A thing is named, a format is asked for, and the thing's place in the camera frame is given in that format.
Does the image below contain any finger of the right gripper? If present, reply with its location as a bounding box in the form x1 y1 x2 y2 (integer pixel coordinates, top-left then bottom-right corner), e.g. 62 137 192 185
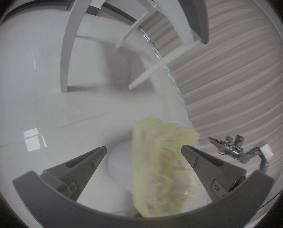
208 136 227 148

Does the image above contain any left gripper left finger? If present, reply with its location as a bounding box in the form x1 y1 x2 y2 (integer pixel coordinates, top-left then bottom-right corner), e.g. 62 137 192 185
42 146 108 202

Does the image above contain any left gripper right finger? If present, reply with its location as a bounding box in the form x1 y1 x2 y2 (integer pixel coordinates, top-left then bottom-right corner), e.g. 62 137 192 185
181 144 248 203

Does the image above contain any yellow plastic bag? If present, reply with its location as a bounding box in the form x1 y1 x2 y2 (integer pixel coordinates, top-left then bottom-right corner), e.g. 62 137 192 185
132 117 201 218

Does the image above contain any white trash bin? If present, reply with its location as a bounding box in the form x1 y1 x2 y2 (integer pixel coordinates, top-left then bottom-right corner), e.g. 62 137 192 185
107 139 213 217

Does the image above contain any white curtain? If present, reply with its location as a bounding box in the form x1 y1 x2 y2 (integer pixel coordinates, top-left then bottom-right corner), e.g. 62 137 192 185
141 0 283 175

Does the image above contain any white chair with grey seat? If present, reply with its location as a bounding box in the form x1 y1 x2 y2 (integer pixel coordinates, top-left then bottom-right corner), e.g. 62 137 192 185
60 0 209 92

